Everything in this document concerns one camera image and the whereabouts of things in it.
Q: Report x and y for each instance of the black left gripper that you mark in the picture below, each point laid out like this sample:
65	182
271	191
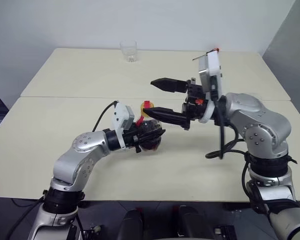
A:
133	137

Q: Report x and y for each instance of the plastic bottle with dark drink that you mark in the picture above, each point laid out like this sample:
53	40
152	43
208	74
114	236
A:
150	123

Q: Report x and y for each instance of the yellow bottle cap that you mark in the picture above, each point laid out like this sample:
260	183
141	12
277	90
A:
143	106

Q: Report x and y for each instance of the clear glass tumbler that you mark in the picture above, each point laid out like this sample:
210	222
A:
128	53

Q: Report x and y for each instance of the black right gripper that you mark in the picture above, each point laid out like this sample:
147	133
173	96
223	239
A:
195	100

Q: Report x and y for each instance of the dark rounded shape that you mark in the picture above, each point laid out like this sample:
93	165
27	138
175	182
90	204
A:
131	225

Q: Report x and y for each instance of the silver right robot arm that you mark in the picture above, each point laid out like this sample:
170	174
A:
260	125

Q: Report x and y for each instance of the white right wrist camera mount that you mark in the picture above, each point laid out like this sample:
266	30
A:
211	65

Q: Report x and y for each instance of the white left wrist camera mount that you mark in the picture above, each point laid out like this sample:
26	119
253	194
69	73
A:
120	112

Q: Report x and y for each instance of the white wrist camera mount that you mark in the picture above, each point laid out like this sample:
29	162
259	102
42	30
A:
211	65
120	112

